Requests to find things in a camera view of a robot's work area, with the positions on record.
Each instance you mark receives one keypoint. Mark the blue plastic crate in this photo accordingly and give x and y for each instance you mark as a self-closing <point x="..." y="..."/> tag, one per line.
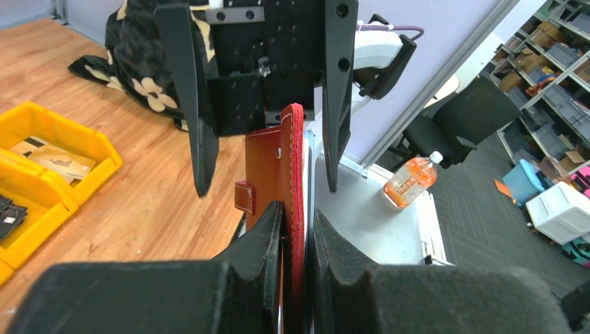
<point x="523" y="182"/>

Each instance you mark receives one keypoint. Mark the black floral blanket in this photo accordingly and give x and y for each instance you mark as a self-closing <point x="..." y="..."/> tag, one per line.
<point x="135" y="62"/>

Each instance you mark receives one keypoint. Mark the red leather card holder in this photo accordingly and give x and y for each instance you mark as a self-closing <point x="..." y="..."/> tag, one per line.
<point x="275" y="172"/>

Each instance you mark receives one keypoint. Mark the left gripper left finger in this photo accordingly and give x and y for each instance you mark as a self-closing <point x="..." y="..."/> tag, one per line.
<point x="234" y="292"/>

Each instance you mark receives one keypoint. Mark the orange drink bottle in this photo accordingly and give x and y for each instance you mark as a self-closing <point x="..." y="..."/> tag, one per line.
<point x="412" y="179"/>

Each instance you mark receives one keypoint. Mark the black office chair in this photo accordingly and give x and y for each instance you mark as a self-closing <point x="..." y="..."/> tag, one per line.
<point x="460" y="125"/>

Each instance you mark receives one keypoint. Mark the white plastic crate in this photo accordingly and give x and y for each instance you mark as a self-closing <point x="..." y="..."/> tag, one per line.
<point x="561" y="213"/>

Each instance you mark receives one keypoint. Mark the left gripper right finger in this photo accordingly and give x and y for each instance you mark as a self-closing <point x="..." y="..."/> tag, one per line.
<point x="354" y="294"/>

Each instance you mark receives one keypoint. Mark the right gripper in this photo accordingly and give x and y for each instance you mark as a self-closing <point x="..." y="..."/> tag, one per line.
<point x="268" y="54"/>

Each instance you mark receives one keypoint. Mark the black cards stack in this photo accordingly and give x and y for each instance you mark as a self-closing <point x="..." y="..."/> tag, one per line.
<point x="12" y="216"/>

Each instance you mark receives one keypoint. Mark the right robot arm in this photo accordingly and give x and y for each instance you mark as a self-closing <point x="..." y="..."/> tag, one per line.
<point x="382" y="51"/>

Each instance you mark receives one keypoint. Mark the tan cards stack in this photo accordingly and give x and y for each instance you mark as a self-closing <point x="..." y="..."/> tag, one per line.
<point x="70" y="166"/>

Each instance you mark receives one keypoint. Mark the metal storage shelving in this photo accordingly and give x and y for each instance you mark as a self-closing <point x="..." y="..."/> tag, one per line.
<point x="543" y="67"/>

